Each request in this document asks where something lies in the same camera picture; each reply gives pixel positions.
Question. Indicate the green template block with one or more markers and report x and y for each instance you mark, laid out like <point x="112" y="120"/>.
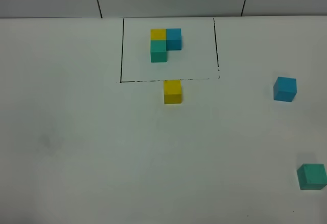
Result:
<point x="158" y="51"/>

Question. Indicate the blue template block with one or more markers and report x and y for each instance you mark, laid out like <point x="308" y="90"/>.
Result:
<point x="173" y="39"/>

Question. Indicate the yellow template block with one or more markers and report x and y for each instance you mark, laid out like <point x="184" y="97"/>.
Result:
<point x="158" y="34"/>

